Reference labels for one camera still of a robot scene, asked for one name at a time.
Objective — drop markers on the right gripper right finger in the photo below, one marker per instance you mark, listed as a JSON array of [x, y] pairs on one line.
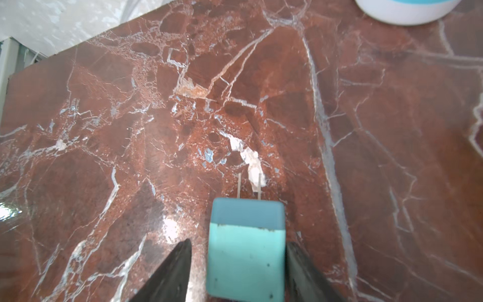
[[305, 282]]

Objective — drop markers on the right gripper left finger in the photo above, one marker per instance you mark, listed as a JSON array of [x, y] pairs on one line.
[[170, 281]]

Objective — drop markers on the teal plug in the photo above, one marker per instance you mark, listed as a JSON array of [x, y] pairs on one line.
[[246, 250]]

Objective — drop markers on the teal spray bottle pink trigger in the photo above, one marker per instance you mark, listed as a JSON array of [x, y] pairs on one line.
[[406, 12]]

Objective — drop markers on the aluminium front rail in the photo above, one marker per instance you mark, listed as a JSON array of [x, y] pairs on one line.
[[14, 58]]

